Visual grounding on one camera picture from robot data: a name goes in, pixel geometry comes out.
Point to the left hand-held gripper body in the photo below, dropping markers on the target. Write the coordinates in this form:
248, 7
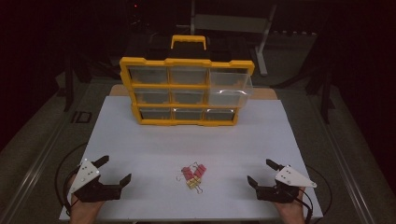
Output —
85, 177

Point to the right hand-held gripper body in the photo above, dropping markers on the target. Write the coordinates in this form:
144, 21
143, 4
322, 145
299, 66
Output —
292, 179

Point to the clear plastic drawer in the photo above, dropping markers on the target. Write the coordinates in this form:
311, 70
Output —
229, 98

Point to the yellow drawer organizer cabinet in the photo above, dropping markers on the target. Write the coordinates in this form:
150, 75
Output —
186, 62

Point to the person's left hand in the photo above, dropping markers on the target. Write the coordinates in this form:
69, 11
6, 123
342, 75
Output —
84, 209

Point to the person's right hand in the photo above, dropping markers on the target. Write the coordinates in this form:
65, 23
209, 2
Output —
292, 211

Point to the black stand leg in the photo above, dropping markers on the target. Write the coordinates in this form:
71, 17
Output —
325, 102
69, 93

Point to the set of closed clear drawers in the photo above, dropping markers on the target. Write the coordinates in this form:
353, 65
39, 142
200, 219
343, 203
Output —
149, 75

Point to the metal floor rail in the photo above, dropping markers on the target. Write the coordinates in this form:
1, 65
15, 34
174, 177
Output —
351, 186
34, 169

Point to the grey metal stand frame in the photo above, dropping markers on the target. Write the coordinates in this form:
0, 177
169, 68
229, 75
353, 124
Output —
232, 23

